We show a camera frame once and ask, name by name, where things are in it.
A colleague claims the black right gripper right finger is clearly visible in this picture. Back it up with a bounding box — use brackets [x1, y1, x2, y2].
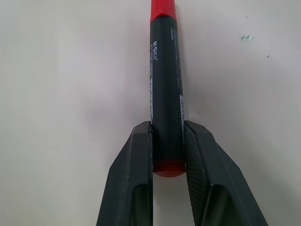
[182, 120, 270, 226]

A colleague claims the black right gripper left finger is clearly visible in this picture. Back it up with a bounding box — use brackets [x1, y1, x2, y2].
[95, 121, 155, 226]

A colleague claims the black marker with red cap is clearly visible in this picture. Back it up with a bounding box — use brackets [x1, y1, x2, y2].
[148, 0, 188, 178]

